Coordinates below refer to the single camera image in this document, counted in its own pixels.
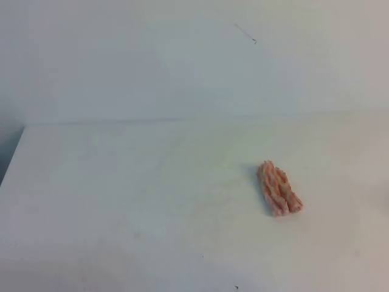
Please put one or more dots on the pink white striped rag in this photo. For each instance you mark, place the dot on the pink white striped rag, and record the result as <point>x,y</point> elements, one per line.
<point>277,191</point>

